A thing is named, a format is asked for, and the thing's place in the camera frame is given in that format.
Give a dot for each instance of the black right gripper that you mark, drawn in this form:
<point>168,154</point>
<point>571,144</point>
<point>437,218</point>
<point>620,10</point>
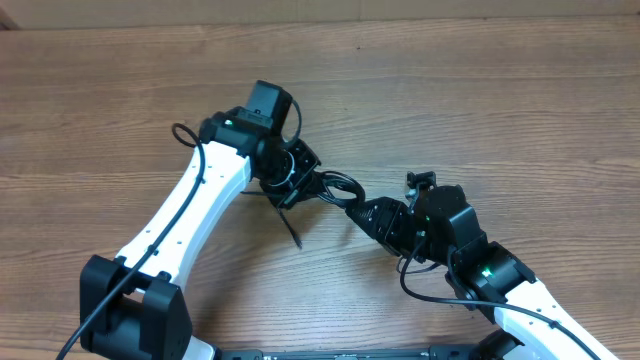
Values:
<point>386,224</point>

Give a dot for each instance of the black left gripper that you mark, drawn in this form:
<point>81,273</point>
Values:
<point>309,160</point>

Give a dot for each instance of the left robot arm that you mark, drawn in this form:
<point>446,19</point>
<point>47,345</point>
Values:
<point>133,306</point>

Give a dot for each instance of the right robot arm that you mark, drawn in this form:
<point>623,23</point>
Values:
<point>439,225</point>

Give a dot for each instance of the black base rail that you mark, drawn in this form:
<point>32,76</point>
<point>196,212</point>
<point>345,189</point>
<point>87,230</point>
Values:
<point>434,352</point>

